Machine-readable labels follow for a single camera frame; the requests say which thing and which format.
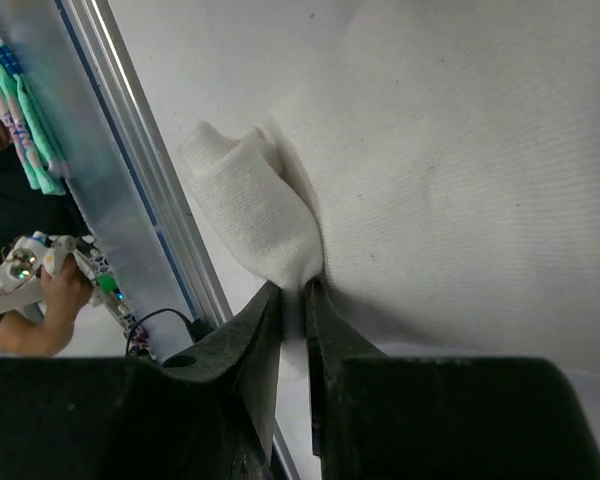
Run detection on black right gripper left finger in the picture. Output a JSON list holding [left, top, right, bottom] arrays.
[[0, 284, 281, 479]]

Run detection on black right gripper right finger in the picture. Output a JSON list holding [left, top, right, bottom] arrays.
[[304, 281, 600, 479]]

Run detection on white sock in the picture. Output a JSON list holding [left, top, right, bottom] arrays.
[[182, 1, 600, 373]]

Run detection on operator forearm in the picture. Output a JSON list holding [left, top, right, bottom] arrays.
[[0, 311, 76, 357]]

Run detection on green patterned socks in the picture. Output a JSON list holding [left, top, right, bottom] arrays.
[[0, 37, 70, 196]]

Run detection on operator hand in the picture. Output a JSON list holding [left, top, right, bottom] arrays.
[[41, 254, 93, 329]]

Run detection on white teleoperation leader device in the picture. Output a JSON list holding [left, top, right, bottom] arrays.
[[0, 231, 118, 314]]

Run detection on black cable at rail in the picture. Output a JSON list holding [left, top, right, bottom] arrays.
[[124, 308, 214, 357]]

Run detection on aluminium frame rail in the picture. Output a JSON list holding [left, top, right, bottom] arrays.
[[0, 1, 297, 479]]

